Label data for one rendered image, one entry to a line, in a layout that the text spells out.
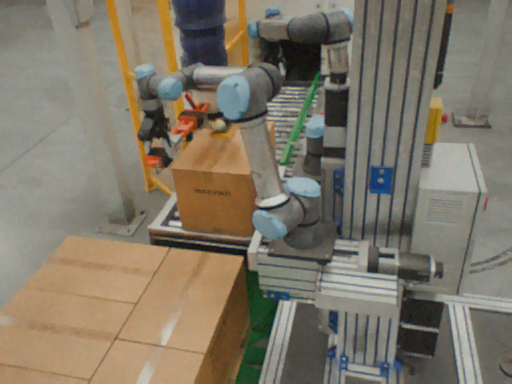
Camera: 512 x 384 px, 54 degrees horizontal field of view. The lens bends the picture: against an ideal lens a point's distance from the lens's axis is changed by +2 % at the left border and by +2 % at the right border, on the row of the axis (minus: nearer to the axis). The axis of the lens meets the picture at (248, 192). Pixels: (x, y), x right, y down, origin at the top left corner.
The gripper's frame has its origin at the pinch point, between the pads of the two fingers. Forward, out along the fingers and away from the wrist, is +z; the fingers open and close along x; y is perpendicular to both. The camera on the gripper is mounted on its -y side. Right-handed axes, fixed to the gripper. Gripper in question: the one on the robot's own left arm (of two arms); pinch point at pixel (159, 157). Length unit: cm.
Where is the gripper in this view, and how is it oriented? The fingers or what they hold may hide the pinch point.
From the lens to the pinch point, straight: 196.0
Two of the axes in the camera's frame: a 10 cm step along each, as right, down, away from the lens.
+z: 0.8, 8.3, 5.5
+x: -9.6, -0.9, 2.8
